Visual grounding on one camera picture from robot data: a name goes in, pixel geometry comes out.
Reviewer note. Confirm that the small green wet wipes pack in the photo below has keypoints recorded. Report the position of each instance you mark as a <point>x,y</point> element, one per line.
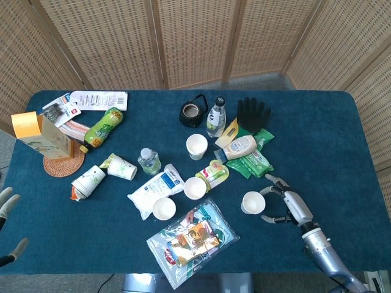
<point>265,137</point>

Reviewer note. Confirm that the white paper cup green print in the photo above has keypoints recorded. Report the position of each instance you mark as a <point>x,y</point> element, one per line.
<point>253,203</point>

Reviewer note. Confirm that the floral white paper cup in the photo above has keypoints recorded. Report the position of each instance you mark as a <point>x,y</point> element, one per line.
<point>120,168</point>

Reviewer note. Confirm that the small clear water bottle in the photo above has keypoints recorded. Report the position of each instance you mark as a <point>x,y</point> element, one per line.
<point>149,163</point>

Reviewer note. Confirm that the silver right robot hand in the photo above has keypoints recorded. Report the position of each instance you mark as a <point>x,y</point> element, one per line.
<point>296,206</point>

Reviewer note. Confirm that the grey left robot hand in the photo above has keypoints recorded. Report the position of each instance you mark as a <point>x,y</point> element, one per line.
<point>7,201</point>

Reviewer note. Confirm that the plain white paper cup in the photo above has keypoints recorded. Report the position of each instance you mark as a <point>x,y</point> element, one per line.
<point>195,188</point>
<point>197,145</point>
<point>164,209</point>

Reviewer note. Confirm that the clear plastic zip bag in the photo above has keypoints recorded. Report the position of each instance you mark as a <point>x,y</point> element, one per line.
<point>159,245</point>

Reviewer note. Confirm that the white barcode blister card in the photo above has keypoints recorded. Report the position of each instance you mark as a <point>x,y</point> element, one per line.
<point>104,99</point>

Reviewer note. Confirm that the orange beige cardboard box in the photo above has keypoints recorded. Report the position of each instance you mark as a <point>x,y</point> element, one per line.
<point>52,140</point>

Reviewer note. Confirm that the green tea drink bottle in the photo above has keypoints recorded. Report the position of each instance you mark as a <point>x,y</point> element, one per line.
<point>104,128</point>

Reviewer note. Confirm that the large green wet wipes pack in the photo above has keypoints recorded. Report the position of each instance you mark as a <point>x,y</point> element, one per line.
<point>253,164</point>

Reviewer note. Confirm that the blue table cloth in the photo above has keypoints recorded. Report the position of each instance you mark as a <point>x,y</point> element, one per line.
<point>305,137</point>

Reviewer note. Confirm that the bamboo folding screen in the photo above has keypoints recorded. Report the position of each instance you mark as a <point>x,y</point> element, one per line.
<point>195,39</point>

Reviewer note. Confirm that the clear bottle black cap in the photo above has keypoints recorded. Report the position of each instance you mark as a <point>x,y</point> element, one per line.
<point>215,119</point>

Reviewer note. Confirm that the round woven rattan coaster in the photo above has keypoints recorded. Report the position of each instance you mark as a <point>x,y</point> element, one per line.
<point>65,166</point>

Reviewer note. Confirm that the black cast iron teapot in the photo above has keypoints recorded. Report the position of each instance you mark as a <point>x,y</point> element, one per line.
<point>184,117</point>

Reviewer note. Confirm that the battery blister card pack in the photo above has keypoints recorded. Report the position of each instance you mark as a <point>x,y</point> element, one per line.
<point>68,111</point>

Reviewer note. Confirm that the yellow blue packet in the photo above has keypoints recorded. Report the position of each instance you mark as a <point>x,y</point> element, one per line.
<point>226,135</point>

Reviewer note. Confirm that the cream squeeze sauce bottle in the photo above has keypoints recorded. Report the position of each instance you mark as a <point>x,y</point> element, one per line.
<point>238,147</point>

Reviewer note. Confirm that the orange striped flat packet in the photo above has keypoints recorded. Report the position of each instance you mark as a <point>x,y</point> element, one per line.
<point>76,128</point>

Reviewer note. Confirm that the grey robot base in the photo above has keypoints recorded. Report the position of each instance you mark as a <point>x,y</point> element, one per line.
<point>143,282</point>

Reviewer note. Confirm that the colourful cartoon printed packet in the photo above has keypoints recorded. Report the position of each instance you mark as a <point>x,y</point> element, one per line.
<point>195,241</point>

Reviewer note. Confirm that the white tissue pack blue label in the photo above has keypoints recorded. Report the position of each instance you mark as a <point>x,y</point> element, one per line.
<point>155,189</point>

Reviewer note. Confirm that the lip balm blister pack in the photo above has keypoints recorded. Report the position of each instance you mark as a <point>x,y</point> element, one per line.
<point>214,174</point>

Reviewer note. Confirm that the black rubber work glove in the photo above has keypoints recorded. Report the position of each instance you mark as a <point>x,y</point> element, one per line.
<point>252,117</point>

